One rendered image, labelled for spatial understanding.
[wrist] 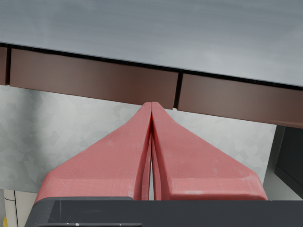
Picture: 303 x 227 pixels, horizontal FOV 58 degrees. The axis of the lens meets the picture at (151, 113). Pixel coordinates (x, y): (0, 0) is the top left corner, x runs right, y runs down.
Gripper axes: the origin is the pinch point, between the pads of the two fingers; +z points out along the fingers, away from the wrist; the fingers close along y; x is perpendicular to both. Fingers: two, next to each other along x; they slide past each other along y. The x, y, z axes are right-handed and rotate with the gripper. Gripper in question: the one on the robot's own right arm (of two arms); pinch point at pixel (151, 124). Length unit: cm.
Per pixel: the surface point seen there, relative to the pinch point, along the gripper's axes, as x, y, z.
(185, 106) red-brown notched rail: 8.7, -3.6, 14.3
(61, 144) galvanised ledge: 23.0, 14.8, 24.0
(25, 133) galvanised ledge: 21.4, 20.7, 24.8
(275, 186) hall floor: 87, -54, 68
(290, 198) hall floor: 92, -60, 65
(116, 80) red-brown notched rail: 6.3, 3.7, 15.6
